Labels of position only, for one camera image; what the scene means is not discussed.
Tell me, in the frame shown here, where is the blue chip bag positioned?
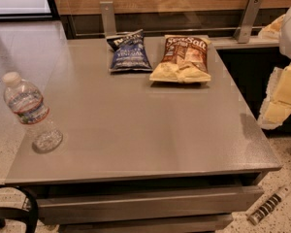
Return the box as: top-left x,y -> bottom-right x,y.
106,29 -> 152,73

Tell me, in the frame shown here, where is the white power strip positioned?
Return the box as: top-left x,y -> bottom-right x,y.
247,185 -> 291,225

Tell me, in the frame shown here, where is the right metal bracket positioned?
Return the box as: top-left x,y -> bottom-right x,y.
233,0 -> 263,44

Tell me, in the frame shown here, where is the clear plastic water bottle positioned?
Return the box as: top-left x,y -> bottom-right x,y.
2,72 -> 63,153

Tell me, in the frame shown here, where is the brown sea salt chip bag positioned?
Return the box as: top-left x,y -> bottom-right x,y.
149,35 -> 211,83

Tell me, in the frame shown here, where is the black chair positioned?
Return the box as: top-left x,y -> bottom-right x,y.
0,186 -> 39,233

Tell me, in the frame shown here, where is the grey table drawer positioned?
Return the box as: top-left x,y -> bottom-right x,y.
38,185 -> 264,224

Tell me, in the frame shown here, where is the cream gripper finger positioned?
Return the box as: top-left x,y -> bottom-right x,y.
257,63 -> 291,130
258,15 -> 285,40

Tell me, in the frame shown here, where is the metal bracket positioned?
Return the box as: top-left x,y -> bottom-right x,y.
100,1 -> 116,37
233,0 -> 263,44

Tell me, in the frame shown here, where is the left metal bracket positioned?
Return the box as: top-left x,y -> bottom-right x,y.
100,1 -> 116,37

